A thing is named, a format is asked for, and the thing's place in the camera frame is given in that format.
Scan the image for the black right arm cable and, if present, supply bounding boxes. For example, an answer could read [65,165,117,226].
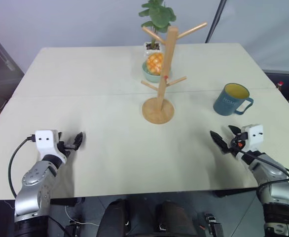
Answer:
[237,149,289,198]

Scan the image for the orange pineapple bun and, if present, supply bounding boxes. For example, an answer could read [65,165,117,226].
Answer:
[145,52,165,75]

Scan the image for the thin white wire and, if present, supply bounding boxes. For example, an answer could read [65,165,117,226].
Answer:
[65,204,99,226]

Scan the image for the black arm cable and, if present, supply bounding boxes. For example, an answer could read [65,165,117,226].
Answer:
[237,149,289,198]
[8,134,36,198]

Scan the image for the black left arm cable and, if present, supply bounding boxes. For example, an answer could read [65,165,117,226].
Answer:
[8,134,36,198]

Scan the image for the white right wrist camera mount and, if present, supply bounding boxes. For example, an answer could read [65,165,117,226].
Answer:
[241,124,264,152]

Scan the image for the green plant in white pot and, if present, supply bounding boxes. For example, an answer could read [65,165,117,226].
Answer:
[138,0,177,60]

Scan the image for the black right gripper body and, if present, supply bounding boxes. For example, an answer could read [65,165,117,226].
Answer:
[229,132,249,157]

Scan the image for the black box device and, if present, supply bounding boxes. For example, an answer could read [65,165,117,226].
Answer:
[203,211,224,237]

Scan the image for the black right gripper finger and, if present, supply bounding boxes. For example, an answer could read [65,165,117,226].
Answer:
[228,125,241,136]
[209,130,231,155]

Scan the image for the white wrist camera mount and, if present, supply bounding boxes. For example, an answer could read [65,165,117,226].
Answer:
[35,129,67,164]
[241,124,264,152]

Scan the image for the pale green bowl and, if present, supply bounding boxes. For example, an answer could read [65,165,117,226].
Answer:
[141,61,173,83]

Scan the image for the blue mug yellow inside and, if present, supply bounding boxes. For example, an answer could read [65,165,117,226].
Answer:
[213,82,254,117]

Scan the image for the black stand pole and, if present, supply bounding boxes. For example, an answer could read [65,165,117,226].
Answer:
[204,0,226,44]

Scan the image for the wooden mug tree stand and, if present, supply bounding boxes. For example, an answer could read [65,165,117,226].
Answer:
[140,22,208,123]

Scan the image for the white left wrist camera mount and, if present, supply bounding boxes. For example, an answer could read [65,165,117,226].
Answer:
[35,129,67,164]

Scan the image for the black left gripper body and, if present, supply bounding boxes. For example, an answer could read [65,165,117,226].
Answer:
[57,140,75,157]

